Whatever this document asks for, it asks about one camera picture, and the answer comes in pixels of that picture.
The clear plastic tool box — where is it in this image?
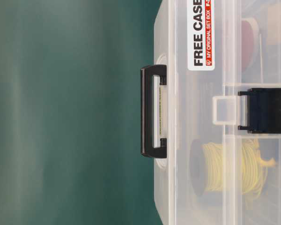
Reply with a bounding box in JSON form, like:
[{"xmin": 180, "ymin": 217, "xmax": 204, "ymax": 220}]
[{"xmin": 153, "ymin": 0, "xmax": 281, "ymax": 225}]

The white free case label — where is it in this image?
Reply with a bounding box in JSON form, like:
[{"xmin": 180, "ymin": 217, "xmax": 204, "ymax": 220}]
[{"xmin": 186, "ymin": 0, "xmax": 215, "ymax": 71}]

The yellow wire spool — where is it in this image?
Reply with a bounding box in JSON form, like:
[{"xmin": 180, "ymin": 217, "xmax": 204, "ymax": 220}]
[{"xmin": 190, "ymin": 139, "xmax": 277, "ymax": 199}]

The black box latch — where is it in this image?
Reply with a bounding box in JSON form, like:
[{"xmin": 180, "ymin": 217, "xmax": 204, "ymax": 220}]
[{"xmin": 238, "ymin": 88, "xmax": 281, "ymax": 134}]

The red tape roll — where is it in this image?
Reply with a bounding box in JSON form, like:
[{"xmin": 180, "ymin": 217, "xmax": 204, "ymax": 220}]
[{"xmin": 242, "ymin": 17, "xmax": 260, "ymax": 72}]

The black carry handle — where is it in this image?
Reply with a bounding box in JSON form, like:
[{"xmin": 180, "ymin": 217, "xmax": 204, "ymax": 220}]
[{"xmin": 140, "ymin": 65, "xmax": 167, "ymax": 158}]

